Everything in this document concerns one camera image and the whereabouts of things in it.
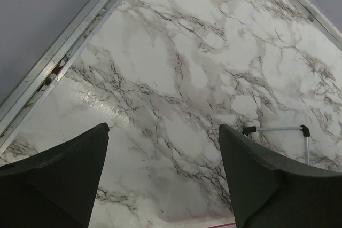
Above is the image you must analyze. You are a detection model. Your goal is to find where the aluminium table edge frame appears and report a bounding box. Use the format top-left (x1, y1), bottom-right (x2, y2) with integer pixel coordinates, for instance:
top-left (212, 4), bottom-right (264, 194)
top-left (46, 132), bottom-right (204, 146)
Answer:
top-left (0, 0), bottom-right (342, 154)

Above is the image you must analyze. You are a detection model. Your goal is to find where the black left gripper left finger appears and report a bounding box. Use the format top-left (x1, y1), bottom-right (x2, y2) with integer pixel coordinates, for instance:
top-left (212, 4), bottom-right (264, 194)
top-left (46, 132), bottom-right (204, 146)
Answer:
top-left (1, 123), bottom-right (110, 227)

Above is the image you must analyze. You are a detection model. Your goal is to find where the pink framed whiteboard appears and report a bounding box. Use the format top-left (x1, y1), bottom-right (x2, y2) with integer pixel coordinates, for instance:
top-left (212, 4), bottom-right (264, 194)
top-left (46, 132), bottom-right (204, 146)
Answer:
top-left (219, 124), bottom-right (310, 227)

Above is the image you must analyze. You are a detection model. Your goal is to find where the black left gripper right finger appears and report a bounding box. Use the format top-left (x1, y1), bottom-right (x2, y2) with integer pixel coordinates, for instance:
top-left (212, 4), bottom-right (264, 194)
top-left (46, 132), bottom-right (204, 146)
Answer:
top-left (219, 124), bottom-right (341, 227)

